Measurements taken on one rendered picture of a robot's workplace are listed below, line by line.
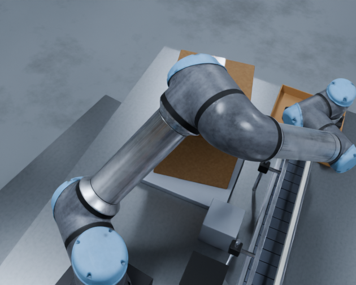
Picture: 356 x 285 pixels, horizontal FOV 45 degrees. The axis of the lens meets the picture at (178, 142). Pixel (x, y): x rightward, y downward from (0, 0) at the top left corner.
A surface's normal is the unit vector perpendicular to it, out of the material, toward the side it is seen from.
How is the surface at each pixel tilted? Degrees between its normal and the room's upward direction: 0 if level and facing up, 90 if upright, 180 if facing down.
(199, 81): 34
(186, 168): 90
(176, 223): 0
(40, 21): 0
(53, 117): 0
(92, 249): 8
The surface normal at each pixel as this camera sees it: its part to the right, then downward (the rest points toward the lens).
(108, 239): 0.18, -0.54
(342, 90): -0.02, -0.38
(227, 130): -0.21, 0.30
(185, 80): -0.59, -0.22
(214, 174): -0.19, 0.72
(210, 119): -0.57, 0.07
